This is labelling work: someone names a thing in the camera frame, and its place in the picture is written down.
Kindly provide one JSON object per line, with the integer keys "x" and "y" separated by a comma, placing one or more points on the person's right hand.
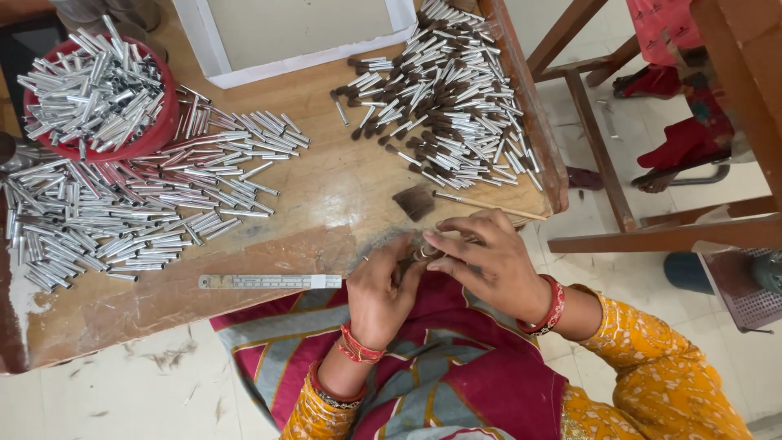
{"x": 501, "y": 269}

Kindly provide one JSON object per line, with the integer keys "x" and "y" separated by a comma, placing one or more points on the person's left hand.
{"x": 376, "y": 299}

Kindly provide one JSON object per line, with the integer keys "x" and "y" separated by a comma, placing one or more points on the small silver metal ferrule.
{"x": 423, "y": 252}

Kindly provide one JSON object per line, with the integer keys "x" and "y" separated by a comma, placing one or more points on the red thread wristband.
{"x": 357, "y": 349}

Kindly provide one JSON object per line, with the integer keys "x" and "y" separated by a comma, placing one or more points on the red bangle with dark band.
{"x": 550, "y": 308}

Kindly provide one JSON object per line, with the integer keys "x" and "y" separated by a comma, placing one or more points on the red grey patterned scarf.
{"x": 440, "y": 366}

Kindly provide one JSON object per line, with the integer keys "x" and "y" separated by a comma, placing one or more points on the red and black bangles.
{"x": 333, "y": 394}

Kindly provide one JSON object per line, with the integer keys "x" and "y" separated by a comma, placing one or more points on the loose brown bristle bundle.
{"x": 415, "y": 201}

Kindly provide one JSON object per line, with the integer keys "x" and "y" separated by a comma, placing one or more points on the steel ruler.
{"x": 269, "y": 282}

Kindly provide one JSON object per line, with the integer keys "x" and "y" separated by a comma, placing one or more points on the dark red sandal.
{"x": 585, "y": 178}

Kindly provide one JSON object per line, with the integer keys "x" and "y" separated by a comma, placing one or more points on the pile of bristled brush heads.
{"x": 452, "y": 98}

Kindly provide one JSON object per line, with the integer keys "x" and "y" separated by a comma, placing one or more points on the blue bin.
{"x": 683, "y": 274}

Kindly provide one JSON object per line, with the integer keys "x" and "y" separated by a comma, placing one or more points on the yellow printed garment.
{"x": 660, "y": 379}

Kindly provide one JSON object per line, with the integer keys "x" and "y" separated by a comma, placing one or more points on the purple perforated plastic stool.
{"x": 742, "y": 293}

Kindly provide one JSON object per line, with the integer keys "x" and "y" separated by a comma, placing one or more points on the spread of silver metal tubes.
{"x": 134, "y": 195}

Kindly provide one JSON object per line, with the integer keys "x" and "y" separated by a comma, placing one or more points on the red plastic bowl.
{"x": 156, "y": 131}

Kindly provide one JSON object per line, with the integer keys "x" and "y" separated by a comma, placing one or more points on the white cardboard tray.
{"x": 287, "y": 30}

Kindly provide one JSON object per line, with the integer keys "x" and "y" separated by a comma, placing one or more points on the heap of tubes in bowl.
{"x": 95, "y": 91}

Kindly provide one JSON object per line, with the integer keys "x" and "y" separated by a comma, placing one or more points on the grey stacked containers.
{"x": 116, "y": 12}

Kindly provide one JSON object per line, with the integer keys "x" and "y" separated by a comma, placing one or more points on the dark metal object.
{"x": 13, "y": 153}

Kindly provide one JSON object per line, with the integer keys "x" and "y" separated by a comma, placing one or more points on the brown wooden frame furniture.
{"x": 745, "y": 91}

